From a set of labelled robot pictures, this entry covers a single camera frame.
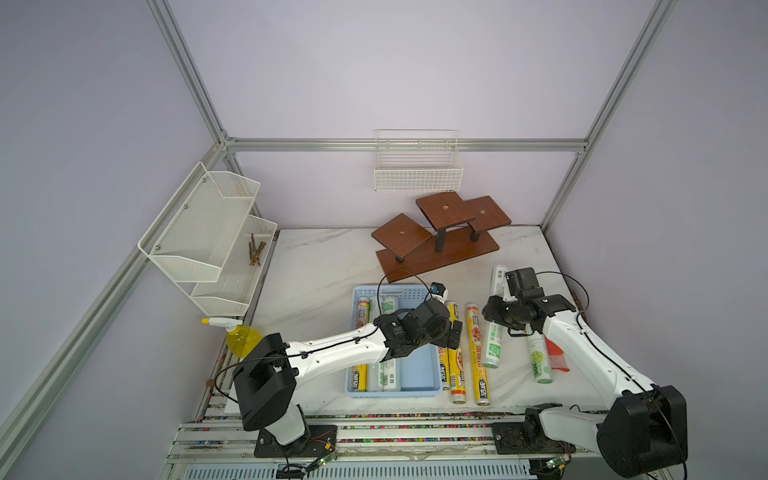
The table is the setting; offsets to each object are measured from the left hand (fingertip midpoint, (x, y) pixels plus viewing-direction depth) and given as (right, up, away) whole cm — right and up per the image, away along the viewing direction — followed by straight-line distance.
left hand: (444, 326), depth 79 cm
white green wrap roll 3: (+13, -2, -1) cm, 14 cm away
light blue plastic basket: (-7, -15, +6) cm, 18 cm away
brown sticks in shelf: (-60, +20, +17) cm, 65 cm away
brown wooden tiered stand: (+14, +29, +42) cm, 53 cm away
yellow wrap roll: (-23, -14, +2) cm, 27 cm away
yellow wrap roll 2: (+1, -12, +4) cm, 13 cm away
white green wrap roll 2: (-15, -14, +2) cm, 21 cm away
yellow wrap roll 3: (+4, -10, +6) cm, 12 cm away
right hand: (+15, +1, +6) cm, 16 cm away
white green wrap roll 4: (+28, -10, +5) cm, 31 cm away
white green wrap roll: (-19, -14, +3) cm, 24 cm away
